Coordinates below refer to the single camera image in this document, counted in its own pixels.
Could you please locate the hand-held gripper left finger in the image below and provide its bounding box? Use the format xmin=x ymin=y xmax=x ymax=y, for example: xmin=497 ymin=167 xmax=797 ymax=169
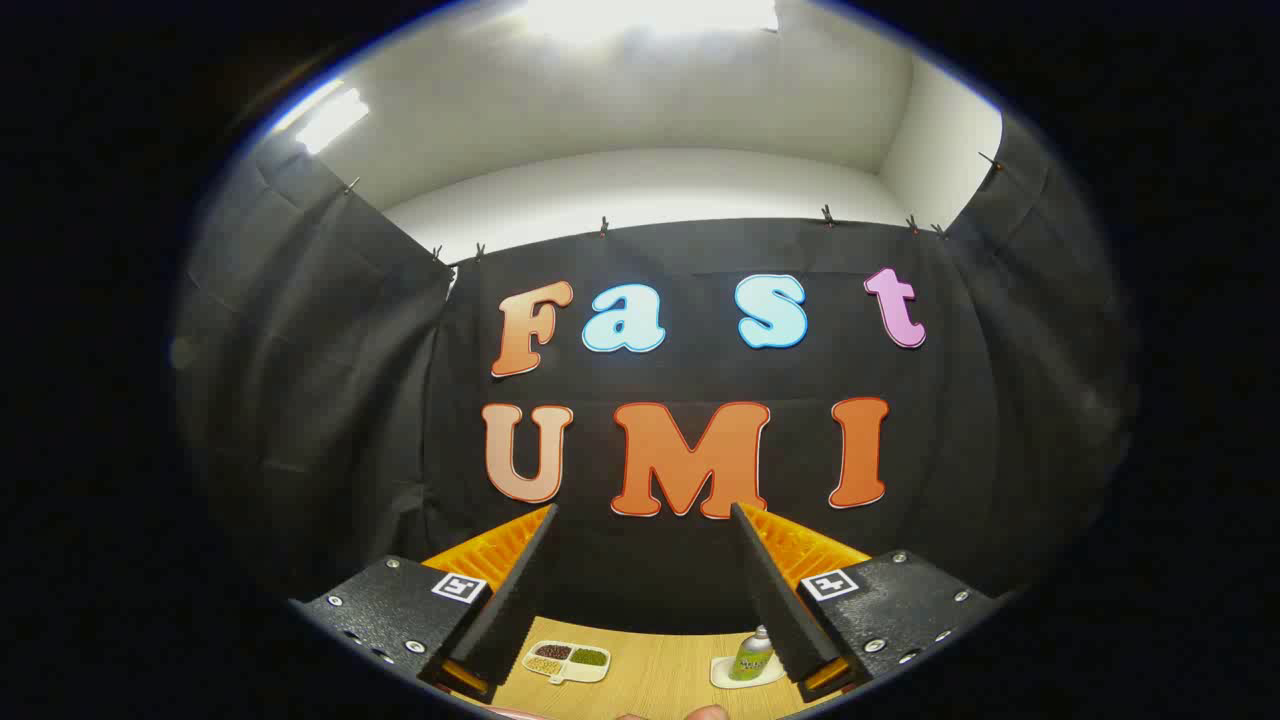
xmin=290 ymin=503 xmax=559 ymax=704

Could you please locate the white square coaster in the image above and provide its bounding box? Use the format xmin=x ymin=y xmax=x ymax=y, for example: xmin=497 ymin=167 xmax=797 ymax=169
xmin=710 ymin=654 xmax=787 ymax=690

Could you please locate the wide ceiling light panel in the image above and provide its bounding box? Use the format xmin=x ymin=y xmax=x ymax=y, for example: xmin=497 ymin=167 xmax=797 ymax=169
xmin=520 ymin=0 xmax=781 ymax=41

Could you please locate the long ceiling light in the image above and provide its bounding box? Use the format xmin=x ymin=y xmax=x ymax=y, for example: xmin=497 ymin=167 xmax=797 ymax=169
xmin=295 ymin=88 xmax=371 ymax=156

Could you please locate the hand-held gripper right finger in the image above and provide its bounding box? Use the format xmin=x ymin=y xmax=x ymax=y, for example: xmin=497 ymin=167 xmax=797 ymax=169
xmin=730 ymin=502 xmax=1001 ymax=704

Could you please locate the green soda bottle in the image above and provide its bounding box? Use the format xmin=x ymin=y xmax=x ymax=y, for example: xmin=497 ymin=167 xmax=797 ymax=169
xmin=729 ymin=626 xmax=775 ymax=682

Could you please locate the white divided snack tray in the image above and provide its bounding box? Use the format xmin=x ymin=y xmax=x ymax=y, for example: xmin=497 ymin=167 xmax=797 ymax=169
xmin=521 ymin=640 xmax=612 ymax=686

